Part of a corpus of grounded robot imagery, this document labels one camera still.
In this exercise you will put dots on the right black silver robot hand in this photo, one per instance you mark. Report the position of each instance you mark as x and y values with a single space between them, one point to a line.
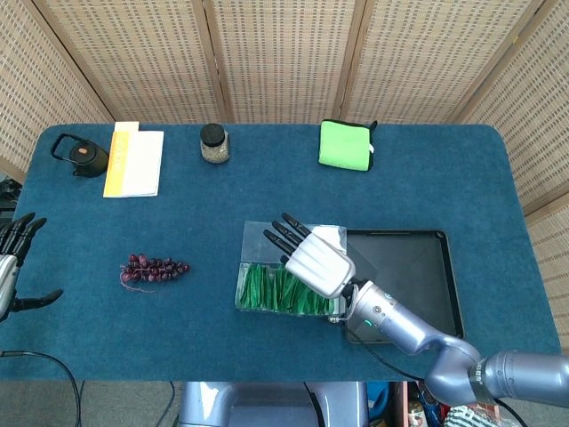
320 267

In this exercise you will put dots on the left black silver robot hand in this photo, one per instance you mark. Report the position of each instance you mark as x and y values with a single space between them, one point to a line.
9 271

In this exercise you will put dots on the clear box with green contents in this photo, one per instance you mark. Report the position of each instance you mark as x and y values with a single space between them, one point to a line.
258 244

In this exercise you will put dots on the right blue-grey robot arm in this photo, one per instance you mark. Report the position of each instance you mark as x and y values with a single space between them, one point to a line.
413 329

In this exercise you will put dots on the black equipment beside table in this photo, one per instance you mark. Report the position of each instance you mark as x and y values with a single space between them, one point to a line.
8 191

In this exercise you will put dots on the black plastic tray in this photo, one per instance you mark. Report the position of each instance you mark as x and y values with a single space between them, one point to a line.
413 262

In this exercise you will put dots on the green folded microfibre cloth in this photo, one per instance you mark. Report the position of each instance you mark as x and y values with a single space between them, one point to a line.
344 144

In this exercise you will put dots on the blue carpet table cover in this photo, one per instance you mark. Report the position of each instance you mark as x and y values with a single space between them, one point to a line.
200 222

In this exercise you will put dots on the black cast iron teapot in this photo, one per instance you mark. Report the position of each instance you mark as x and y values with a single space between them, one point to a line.
86 155

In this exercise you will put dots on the red grapes bunch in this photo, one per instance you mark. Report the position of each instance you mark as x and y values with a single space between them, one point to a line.
153 269

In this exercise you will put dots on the blue-grey robot torso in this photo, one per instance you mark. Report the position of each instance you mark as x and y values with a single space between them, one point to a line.
266 407

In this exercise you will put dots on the glass jar with black lid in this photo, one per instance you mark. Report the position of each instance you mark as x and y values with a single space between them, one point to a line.
215 144

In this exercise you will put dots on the yellow and white booklet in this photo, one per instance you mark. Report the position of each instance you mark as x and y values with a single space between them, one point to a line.
133 164

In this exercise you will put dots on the pale paper sheet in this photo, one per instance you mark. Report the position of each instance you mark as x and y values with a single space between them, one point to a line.
126 126

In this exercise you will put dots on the woven folding screen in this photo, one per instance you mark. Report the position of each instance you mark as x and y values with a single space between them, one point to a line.
284 58

